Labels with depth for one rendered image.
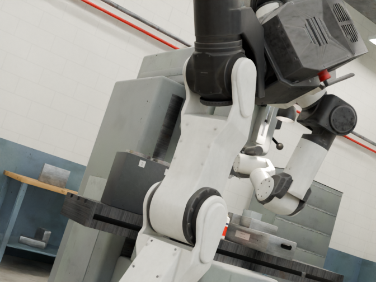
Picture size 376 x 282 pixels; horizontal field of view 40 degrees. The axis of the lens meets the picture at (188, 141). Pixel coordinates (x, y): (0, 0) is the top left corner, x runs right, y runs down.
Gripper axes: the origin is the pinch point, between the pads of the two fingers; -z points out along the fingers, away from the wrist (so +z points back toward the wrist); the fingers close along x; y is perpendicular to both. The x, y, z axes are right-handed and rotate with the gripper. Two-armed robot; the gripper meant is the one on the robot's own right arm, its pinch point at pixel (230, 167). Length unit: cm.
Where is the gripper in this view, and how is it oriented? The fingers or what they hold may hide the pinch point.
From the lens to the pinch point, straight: 203.2
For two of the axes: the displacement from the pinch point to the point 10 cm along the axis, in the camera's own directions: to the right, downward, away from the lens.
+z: 2.5, -0.7, -9.6
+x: -9.2, -3.2, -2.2
